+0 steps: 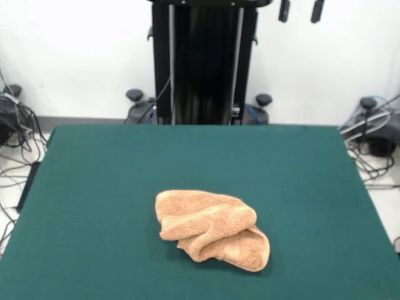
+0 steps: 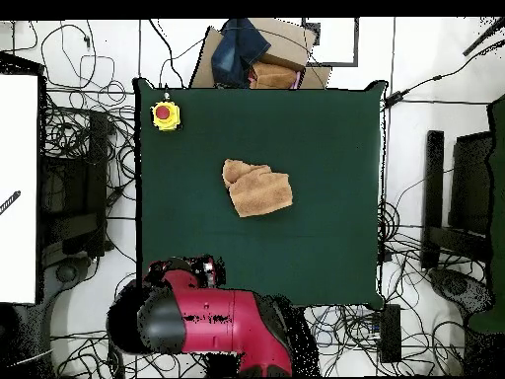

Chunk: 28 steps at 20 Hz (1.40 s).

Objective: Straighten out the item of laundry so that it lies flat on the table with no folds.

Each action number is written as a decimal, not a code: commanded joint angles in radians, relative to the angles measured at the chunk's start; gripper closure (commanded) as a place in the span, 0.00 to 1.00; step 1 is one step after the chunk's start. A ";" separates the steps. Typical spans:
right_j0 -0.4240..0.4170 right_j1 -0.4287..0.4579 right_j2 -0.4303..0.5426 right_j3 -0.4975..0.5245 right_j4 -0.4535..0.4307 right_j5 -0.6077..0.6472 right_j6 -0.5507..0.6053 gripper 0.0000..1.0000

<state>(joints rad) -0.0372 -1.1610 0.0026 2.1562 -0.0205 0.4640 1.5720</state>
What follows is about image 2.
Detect black power strip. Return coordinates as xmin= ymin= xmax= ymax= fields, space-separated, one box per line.
xmin=379 ymin=303 xmax=402 ymax=363

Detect folded orange towel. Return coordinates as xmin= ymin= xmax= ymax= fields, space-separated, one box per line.
xmin=249 ymin=60 xmax=301 ymax=91

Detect orange terry towel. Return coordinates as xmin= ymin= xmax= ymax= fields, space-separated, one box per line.
xmin=221 ymin=158 xmax=294 ymax=219

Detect blue jeans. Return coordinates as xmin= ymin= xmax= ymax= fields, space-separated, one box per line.
xmin=210 ymin=17 xmax=272 ymax=89

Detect black power adapter cable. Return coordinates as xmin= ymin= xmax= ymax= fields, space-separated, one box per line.
xmin=383 ymin=37 xmax=505 ymax=111

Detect black tripod leg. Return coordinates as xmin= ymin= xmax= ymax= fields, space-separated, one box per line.
xmin=462 ymin=16 xmax=505 ymax=57

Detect black striped rod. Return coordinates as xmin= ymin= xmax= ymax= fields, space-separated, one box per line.
xmin=0 ymin=189 xmax=22 ymax=216

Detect yellow emergency stop button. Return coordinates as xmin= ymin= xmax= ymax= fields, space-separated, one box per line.
xmin=150 ymin=100 xmax=182 ymax=132

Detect brown cardboard box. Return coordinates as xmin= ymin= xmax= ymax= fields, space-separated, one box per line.
xmin=188 ymin=17 xmax=333 ymax=90

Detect dark green table cloth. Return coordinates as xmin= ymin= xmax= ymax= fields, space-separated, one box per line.
xmin=132 ymin=77 xmax=390 ymax=311
xmin=468 ymin=93 xmax=505 ymax=334

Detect black stand base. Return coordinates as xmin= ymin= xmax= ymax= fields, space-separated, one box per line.
xmin=38 ymin=110 xmax=109 ymax=269
xmin=419 ymin=128 xmax=495 ymax=273

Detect black pedestal foot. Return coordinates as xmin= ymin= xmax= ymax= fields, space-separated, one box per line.
xmin=428 ymin=266 xmax=495 ymax=321
xmin=40 ymin=256 xmax=94 ymax=313

